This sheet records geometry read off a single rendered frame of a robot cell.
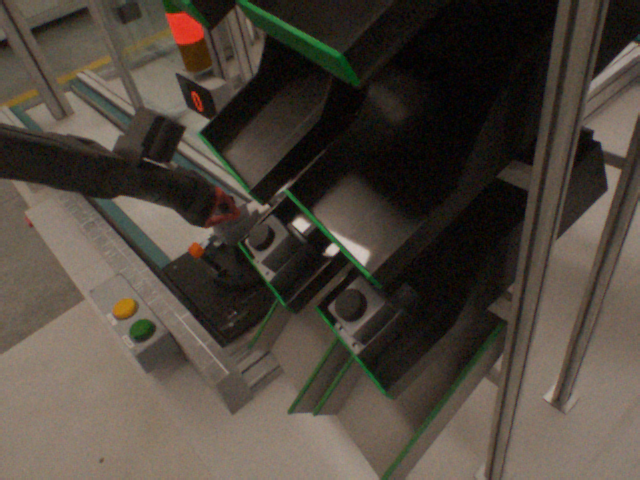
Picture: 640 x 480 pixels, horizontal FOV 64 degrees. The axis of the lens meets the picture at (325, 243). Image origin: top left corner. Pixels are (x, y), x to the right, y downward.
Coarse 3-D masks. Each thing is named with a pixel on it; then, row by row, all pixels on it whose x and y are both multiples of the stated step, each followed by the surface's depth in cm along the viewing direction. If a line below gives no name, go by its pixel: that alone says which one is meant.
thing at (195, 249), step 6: (192, 246) 87; (198, 246) 86; (204, 246) 87; (192, 252) 86; (198, 252) 86; (204, 252) 88; (204, 258) 88; (210, 258) 89; (210, 264) 90; (216, 264) 91; (216, 270) 91
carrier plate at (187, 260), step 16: (192, 256) 100; (176, 272) 97; (192, 272) 97; (192, 288) 94; (208, 288) 93; (256, 288) 91; (208, 304) 90; (224, 304) 90; (240, 304) 89; (256, 304) 89; (272, 304) 88; (208, 320) 89; (224, 320) 87; (240, 320) 87; (256, 320) 87; (224, 336) 86
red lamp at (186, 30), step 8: (168, 16) 85; (176, 16) 84; (184, 16) 84; (176, 24) 85; (184, 24) 85; (192, 24) 86; (176, 32) 86; (184, 32) 86; (192, 32) 87; (200, 32) 88; (176, 40) 88; (184, 40) 87; (192, 40) 87
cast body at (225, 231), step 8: (232, 200) 86; (240, 200) 88; (224, 208) 86; (240, 208) 87; (256, 208) 92; (240, 216) 88; (248, 216) 89; (256, 216) 93; (224, 224) 88; (232, 224) 87; (240, 224) 89; (248, 224) 90; (216, 232) 90; (224, 232) 87; (232, 232) 88; (240, 232) 89; (224, 240) 89; (232, 240) 89
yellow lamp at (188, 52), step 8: (200, 40) 88; (184, 48) 88; (192, 48) 88; (200, 48) 89; (184, 56) 89; (192, 56) 89; (200, 56) 89; (208, 56) 91; (184, 64) 91; (192, 64) 90; (200, 64) 90; (208, 64) 91
